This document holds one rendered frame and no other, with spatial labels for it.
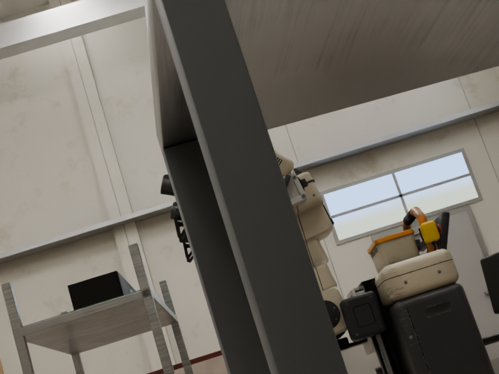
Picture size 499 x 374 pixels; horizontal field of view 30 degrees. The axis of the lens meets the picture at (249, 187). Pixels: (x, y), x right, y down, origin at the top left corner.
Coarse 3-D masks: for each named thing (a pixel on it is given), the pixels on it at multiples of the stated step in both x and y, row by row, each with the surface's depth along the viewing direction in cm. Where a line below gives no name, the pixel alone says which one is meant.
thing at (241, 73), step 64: (192, 0) 60; (256, 0) 72; (320, 0) 76; (384, 0) 80; (448, 0) 84; (192, 64) 59; (256, 64) 85; (320, 64) 90; (384, 64) 96; (448, 64) 103; (192, 128) 97; (256, 128) 58; (192, 192) 99; (256, 192) 57; (256, 256) 56; (256, 320) 58; (320, 320) 56
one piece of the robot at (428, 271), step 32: (448, 256) 315; (384, 288) 318; (416, 288) 312; (448, 288) 312; (416, 320) 309; (448, 320) 309; (384, 352) 329; (416, 352) 307; (448, 352) 307; (480, 352) 307
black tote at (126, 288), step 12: (108, 276) 312; (120, 276) 319; (72, 288) 311; (84, 288) 311; (96, 288) 311; (108, 288) 311; (120, 288) 311; (132, 288) 351; (72, 300) 310; (84, 300) 310; (96, 300) 310
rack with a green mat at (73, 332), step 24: (144, 288) 295; (168, 288) 382; (72, 312) 293; (96, 312) 293; (120, 312) 308; (144, 312) 325; (168, 312) 344; (24, 336) 293; (48, 336) 309; (72, 336) 327; (96, 336) 346; (120, 336) 368; (24, 360) 290; (168, 360) 289
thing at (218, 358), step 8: (216, 352) 585; (192, 360) 584; (200, 360) 584; (208, 360) 584; (216, 360) 584; (176, 368) 584; (192, 368) 583; (200, 368) 583; (208, 368) 583; (216, 368) 582; (224, 368) 582
